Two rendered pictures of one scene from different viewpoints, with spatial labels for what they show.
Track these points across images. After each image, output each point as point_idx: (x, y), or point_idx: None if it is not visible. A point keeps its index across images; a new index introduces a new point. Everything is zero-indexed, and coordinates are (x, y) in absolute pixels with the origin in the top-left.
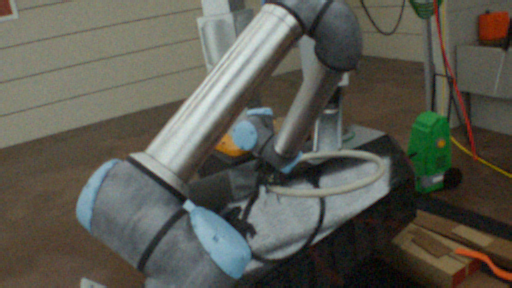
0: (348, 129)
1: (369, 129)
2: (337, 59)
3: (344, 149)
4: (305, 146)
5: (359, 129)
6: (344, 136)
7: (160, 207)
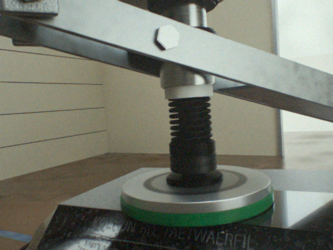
0: (158, 173)
1: (118, 180)
2: None
3: (270, 171)
4: (332, 214)
5: (115, 188)
6: (218, 166)
7: None
